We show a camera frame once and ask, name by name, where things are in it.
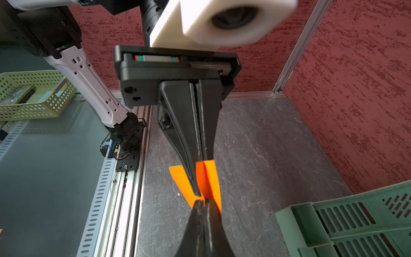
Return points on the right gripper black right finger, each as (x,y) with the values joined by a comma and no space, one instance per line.
(216,243)

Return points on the green file organizer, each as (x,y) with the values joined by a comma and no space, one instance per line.
(376,223)

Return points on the orange square paper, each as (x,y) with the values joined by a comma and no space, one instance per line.
(206,179)

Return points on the front aluminium rail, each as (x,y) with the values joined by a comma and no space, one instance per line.
(112,224)

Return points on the light green perforated basket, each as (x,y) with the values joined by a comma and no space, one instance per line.
(34,95)

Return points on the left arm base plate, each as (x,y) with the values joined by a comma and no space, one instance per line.
(127,160)

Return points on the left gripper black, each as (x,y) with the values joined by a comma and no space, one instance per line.
(140,70)

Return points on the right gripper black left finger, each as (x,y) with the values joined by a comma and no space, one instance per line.
(192,244)

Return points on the left aluminium frame post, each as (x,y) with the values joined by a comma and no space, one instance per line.
(309,30)

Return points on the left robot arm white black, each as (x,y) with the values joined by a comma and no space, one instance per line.
(49,30)

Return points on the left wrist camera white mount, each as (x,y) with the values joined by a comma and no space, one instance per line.
(208,25)

